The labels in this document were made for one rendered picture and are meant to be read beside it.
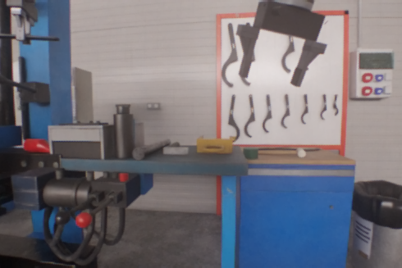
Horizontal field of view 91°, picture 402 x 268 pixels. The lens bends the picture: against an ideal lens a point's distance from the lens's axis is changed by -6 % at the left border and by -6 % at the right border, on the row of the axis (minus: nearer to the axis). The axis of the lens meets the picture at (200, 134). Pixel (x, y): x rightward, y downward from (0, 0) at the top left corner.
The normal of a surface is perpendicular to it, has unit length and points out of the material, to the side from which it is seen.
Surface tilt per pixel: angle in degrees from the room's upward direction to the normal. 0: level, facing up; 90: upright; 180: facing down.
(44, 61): 90
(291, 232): 90
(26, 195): 90
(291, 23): 114
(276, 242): 90
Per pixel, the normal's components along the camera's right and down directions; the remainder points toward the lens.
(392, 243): -0.61, 0.12
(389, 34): -0.11, 0.08
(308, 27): 0.13, 0.48
